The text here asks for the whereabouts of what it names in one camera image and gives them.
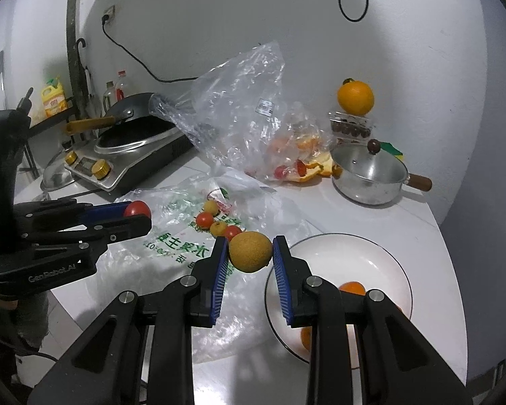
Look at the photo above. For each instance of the dark vertical pipe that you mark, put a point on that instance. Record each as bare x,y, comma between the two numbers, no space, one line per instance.
71,29

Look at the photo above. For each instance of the thin black stick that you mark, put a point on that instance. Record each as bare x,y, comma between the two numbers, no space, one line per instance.
82,194

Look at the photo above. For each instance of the peeled orange pieces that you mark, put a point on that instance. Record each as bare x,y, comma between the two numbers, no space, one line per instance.
293,143

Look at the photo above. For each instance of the clear box of dark fruits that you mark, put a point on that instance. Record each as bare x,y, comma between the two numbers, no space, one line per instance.
351,127

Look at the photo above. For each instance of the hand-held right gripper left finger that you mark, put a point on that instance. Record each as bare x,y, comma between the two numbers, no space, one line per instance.
219,280

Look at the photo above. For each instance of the red cherry tomato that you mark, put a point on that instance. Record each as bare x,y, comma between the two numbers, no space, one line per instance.
281,171
204,220
300,167
137,209
232,232

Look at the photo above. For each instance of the black metal rack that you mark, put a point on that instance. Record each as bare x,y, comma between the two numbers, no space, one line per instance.
46,128

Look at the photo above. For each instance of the printed plastic bag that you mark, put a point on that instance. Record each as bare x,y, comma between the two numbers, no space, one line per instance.
168,236

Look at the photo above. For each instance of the large orange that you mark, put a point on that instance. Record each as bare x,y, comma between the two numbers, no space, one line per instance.
355,97

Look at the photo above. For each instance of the white plate with dark rim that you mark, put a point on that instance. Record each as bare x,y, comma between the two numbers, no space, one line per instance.
362,261

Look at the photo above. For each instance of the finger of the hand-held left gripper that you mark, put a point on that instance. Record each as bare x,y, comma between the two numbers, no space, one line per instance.
105,211
122,228

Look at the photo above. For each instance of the orange peel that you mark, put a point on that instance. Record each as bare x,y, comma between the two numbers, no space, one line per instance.
319,165

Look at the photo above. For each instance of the yellow green sponge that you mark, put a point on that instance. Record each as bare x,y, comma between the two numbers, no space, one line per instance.
394,149

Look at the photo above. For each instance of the yellow detergent bottle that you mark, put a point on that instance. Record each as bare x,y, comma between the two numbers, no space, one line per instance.
53,100

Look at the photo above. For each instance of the clear plastic bag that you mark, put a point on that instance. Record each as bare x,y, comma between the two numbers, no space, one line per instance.
236,93

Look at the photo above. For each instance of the small mandarin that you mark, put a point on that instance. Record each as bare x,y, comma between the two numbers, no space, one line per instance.
305,338
352,289

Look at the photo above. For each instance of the glass lid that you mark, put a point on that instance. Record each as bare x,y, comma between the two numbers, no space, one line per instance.
57,176

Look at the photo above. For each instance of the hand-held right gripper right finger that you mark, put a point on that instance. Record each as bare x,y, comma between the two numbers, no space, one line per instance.
283,282

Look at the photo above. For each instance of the red capped bottle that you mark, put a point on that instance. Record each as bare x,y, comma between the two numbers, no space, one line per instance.
121,86

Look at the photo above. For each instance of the small yellow fruit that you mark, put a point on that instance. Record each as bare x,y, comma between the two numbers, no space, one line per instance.
211,206
218,228

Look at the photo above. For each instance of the steel induction cooker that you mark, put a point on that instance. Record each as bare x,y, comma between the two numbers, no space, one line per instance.
139,158

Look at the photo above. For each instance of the dark sauce bottle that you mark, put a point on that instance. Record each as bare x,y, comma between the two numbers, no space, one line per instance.
108,96

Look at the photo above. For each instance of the yellow-green round fruit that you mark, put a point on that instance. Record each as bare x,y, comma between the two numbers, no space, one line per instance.
250,251

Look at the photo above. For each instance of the black umbrella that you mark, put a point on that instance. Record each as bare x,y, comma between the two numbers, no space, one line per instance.
84,80

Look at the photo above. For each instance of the white wall socket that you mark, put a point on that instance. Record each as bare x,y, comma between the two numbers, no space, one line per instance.
109,13

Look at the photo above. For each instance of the steel pot lid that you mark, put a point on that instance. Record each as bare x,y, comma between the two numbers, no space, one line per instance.
369,166

